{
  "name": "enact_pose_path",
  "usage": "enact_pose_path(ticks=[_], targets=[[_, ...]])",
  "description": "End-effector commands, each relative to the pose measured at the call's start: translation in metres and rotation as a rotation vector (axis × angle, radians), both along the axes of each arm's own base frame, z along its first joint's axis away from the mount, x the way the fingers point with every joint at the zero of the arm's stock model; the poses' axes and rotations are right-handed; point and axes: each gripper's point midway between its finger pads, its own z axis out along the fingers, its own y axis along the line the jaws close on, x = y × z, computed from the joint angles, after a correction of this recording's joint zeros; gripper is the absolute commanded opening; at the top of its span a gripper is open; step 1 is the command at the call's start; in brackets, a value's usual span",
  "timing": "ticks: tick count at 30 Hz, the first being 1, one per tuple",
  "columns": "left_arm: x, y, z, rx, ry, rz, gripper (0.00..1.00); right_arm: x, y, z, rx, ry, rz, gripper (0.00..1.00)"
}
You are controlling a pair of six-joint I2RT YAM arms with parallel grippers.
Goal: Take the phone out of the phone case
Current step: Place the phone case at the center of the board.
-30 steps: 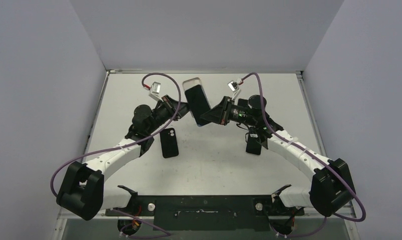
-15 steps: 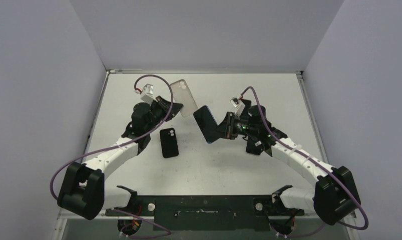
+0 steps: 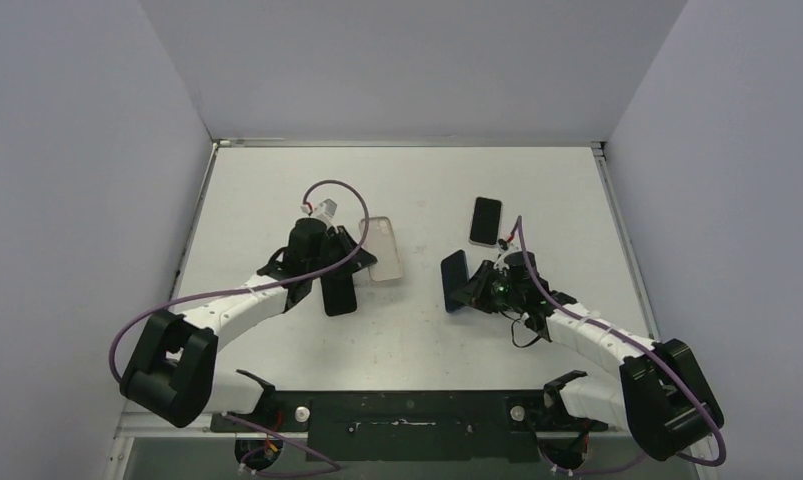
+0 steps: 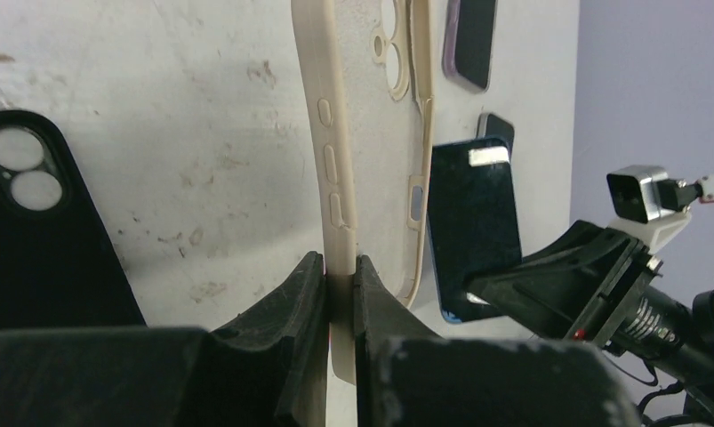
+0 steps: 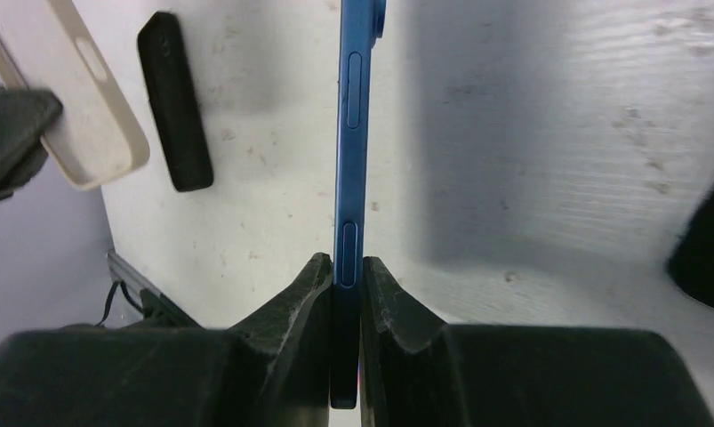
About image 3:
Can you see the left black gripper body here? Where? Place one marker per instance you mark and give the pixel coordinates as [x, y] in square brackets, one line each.
[330, 254]

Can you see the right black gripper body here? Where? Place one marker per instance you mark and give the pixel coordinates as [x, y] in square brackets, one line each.
[479, 287]

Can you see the phone pink case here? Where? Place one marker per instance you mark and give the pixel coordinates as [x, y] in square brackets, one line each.
[485, 221]
[381, 243]

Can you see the blue-edged black phone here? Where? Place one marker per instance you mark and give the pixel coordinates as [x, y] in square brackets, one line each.
[454, 275]

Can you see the black phone case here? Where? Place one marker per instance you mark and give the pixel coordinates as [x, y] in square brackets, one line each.
[338, 295]

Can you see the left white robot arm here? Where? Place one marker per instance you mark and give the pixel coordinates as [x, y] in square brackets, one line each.
[172, 371]

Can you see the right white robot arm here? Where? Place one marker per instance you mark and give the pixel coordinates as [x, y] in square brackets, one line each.
[656, 391]

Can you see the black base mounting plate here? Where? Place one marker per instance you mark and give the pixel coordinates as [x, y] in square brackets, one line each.
[454, 425]

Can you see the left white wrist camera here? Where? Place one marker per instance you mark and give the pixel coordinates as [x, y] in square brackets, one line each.
[323, 211]

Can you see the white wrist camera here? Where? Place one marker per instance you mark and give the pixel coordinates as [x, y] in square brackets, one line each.
[323, 211]
[505, 247]

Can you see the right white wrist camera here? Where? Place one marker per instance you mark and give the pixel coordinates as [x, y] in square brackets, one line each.
[505, 247]

